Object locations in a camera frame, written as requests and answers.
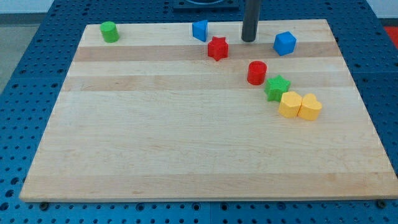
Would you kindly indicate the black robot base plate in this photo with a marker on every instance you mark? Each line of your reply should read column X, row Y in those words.
column 185, row 5

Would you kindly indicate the yellow pentagon block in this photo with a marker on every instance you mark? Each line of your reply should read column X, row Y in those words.
column 290, row 104

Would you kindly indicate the red star block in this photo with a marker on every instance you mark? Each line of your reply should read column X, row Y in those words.
column 218, row 48

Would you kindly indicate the wooden board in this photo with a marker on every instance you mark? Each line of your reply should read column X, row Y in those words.
column 152, row 118

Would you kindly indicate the yellow heart block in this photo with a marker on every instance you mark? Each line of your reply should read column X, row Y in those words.
column 310, row 107

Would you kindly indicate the blue cube block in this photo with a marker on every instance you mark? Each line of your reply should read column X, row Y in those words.
column 284, row 43

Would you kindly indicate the red cylinder block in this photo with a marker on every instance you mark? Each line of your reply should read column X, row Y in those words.
column 256, row 72

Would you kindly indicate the blue triangle block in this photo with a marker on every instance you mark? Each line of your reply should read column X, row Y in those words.
column 200, row 30

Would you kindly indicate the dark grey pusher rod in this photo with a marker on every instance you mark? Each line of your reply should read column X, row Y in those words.
column 250, row 20

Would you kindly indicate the green cylinder block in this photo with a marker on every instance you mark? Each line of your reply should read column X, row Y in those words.
column 109, row 31

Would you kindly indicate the green star block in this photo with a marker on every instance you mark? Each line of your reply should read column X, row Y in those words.
column 276, row 87

